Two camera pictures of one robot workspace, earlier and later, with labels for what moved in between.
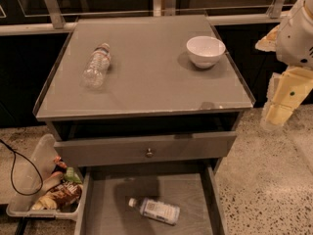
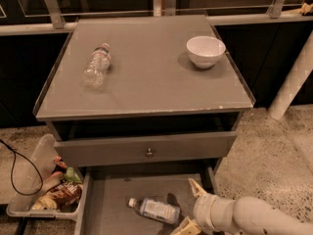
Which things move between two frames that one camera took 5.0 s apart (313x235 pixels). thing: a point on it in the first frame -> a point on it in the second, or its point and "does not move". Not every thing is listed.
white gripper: x=295 y=39 -> x=202 y=209
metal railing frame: x=163 y=5 does not move
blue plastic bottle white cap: x=156 y=210 does not move
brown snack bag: x=66 y=196 does not move
